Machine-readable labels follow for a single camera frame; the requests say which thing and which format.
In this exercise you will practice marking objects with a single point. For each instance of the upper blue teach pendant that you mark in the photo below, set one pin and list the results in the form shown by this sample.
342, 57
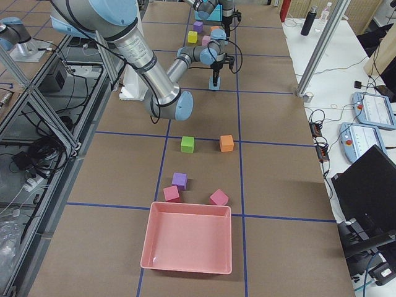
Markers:
373, 109

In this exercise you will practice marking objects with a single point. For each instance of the purple foam block near cyan tray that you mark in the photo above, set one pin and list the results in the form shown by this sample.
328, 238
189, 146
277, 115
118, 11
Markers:
198, 26

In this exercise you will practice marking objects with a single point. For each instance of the black water bottle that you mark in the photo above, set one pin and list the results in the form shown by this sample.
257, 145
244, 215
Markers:
309, 20

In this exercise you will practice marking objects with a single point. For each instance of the magenta foam block left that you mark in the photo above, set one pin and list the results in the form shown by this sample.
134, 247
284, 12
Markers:
171, 194

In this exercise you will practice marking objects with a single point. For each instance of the red plastic tray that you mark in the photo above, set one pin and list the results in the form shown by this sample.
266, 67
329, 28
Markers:
188, 238

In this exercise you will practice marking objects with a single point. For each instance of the light blue foam block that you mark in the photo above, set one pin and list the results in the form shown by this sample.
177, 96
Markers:
214, 87

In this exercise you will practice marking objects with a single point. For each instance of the green foam block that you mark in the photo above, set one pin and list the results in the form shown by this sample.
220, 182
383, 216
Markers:
187, 144

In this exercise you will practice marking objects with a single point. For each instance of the orange foam block near red tray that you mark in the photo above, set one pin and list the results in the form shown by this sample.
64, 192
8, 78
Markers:
226, 143

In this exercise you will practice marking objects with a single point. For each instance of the black power strip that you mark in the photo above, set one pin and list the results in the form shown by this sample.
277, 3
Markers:
320, 142

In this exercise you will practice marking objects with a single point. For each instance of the black laptop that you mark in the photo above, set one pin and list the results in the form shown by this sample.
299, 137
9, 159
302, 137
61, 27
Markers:
367, 188

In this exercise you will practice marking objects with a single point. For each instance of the purple foam block near red tray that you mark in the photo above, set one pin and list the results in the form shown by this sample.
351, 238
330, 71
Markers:
180, 180

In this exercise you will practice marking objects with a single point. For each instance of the pink foam block near cyan tray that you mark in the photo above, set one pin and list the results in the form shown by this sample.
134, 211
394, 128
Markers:
205, 40

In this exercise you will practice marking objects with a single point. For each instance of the yellow foam block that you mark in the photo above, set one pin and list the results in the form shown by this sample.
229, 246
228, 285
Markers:
192, 37

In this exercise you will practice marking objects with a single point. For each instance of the magenta foam block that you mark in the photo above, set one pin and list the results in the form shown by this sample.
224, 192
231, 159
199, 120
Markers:
218, 198
171, 194

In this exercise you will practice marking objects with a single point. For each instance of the aluminium frame post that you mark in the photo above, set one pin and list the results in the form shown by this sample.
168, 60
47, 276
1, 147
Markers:
320, 48

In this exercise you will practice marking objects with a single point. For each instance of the magenta foam block right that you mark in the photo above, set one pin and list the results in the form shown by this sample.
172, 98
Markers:
218, 198

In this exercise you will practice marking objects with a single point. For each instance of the blue teach pendant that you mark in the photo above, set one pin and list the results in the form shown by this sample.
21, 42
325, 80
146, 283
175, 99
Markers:
356, 139
373, 109

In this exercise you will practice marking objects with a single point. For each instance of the cyan plastic tray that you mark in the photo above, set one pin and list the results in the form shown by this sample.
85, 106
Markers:
216, 15

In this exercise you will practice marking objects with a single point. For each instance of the lower blue teach pendant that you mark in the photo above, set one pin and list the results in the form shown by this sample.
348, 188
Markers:
356, 139

